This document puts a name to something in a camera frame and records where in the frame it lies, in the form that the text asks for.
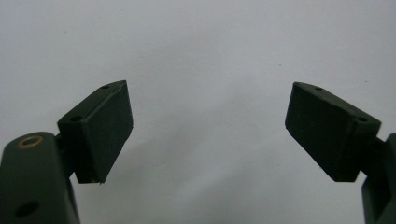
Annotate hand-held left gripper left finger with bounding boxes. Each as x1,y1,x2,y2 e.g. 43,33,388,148
57,79,134,185

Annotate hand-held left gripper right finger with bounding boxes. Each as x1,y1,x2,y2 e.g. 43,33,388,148
284,81,382,183

